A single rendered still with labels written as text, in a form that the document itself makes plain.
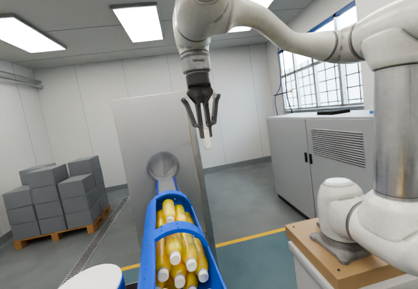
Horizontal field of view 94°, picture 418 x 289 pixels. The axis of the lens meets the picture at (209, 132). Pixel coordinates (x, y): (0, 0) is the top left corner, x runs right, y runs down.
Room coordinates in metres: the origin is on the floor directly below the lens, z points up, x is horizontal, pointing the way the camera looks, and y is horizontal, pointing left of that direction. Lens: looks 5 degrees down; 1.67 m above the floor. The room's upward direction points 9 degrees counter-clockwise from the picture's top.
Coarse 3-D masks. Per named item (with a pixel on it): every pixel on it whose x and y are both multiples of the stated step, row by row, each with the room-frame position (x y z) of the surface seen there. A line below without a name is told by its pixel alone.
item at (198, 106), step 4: (196, 96) 0.60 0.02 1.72; (196, 100) 0.60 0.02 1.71; (196, 104) 0.61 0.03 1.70; (200, 104) 0.61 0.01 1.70; (196, 108) 0.62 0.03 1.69; (200, 108) 0.61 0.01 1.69; (196, 112) 0.63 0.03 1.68; (200, 112) 0.61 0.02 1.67; (200, 116) 0.61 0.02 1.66; (200, 120) 0.61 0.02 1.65; (200, 124) 0.61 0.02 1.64; (200, 128) 0.61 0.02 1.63
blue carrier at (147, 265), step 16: (176, 192) 1.17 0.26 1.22; (160, 208) 1.17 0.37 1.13; (192, 208) 1.13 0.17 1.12; (176, 224) 0.78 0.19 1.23; (192, 224) 0.82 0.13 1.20; (144, 240) 0.80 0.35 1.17; (144, 256) 0.68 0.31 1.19; (208, 256) 0.78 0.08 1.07; (144, 272) 0.60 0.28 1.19; (208, 272) 0.75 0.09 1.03; (144, 288) 0.53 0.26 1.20; (208, 288) 0.70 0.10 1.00; (224, 288) 0.56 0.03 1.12
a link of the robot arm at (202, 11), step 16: (176, 0) 0.45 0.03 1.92; (192, 0) 0.40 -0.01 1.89; (208, 0) 0.39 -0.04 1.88; (224, 0) 0.41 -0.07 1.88; (240, 0) 0.46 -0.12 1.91; (176, 16) 0.48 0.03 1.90; (192, 16) 0.43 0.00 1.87; (208, 16) 0.42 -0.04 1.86; (224, 16) 0.44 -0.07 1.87; (240, 16) 0.47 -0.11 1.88; (256, 16) 0.49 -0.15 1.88; (272, 16) 0.52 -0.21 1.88; (192, 32) 0.49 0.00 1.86; (208, 32) 0.48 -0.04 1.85; (224, 32) 0.49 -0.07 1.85; (272, 32) 0.55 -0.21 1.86; (288, 32) 0.60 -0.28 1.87; (320, 32) 0.68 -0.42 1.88; (288, 48) 0.65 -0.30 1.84; (304, 48) 0.67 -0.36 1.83; (320, 48) 0.67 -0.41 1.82
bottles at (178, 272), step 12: (204, 252) 0.81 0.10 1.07; (180, 264) 0.73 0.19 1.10; (204, 264) 0.73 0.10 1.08; (156, 276) 0.70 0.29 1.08; (180, 276) 0.68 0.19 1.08; (192, 276) 0.74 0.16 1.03; (204, 276) 0.69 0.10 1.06; (156, 288) 0.66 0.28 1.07; (168, 288) 0.70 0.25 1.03; (192, 288) 0.69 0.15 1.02
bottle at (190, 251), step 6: (186, 234) 0.83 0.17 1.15; (186, 240) 0.79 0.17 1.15; (192, 240) 0.81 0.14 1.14; (186, 246) 0.75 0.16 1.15; (192, 246) 0.76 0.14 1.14; (186, 252) 0.73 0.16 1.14; (192, 252) 0.73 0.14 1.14; (186, 258) 0.71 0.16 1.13; (192, 258) 0.71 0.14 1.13; (186, 264) 0.70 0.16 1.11
